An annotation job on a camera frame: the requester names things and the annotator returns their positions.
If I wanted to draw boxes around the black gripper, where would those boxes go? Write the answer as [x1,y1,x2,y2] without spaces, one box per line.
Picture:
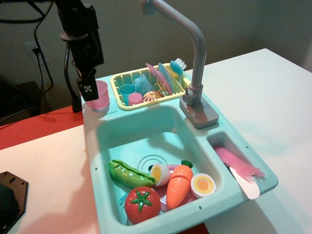
[60,30,104,101]

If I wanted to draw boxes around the pink plastic cup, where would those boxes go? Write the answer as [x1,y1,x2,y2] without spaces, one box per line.
[86,80,109,110]

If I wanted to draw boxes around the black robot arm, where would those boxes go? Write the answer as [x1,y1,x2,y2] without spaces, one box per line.
[50,0,104,101]

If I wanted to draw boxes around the blue cup in rack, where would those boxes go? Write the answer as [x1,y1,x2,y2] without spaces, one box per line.
[119,84,137,106]

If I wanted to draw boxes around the pink cup in rack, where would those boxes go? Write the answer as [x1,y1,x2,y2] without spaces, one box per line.
[128,93,143,106]

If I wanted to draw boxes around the teal toy sink unit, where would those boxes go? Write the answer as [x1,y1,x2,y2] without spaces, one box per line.
[83,76,278,234]

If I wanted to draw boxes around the yellow dish rack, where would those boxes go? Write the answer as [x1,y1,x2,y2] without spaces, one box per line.
[110,63,191,111]

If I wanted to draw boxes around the light blue container in rack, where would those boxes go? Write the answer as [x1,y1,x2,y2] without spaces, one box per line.
[133,74,155,96]

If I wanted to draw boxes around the toy onion half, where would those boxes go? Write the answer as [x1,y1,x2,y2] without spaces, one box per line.
[143,91,164,102]

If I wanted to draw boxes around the pink plate in rack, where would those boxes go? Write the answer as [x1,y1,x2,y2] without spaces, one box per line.
[145,63,172,95]

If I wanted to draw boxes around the blue plate in rack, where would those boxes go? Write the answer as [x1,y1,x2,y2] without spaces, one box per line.
[158,63,174,95]

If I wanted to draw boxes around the blue dish brush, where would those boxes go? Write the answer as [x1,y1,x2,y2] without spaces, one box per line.
[170,58,187,84]

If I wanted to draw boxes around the green toy pea pod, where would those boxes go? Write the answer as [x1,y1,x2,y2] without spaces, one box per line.
[108,159,156,188]

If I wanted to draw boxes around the toy egg half left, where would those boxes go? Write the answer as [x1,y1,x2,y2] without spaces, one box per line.
[150,163,171,186]

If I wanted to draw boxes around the toy egg half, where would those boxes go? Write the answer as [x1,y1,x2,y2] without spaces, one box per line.
[191,173,216,198]
[150,163,171,186]

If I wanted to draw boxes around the grey toy faucet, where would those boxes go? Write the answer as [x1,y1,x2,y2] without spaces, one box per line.
[140,0,219,129]

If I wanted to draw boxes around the red toy tomato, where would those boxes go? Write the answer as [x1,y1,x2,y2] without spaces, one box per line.
[124,186,161,224]

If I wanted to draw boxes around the orange toy carrot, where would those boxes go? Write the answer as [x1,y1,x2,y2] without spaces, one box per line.
[166,160,194,210]

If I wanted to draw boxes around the toy egg half right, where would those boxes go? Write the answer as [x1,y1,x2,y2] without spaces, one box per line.
[191,173,216,198]

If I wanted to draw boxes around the pink toy fork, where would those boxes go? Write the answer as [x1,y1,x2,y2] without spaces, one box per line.
[214,145,265,182]

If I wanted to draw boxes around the white toy knife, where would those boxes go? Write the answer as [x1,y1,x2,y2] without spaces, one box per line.
[229,167,260,200]

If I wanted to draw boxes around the black power cable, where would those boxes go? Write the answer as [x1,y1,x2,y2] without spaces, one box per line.
[32,21,54,95]

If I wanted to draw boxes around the white wall outlet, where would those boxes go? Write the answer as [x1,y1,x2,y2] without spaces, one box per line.
[24,41,52,65]

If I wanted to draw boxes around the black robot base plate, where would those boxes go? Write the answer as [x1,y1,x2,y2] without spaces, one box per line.
[0,171,29,234]

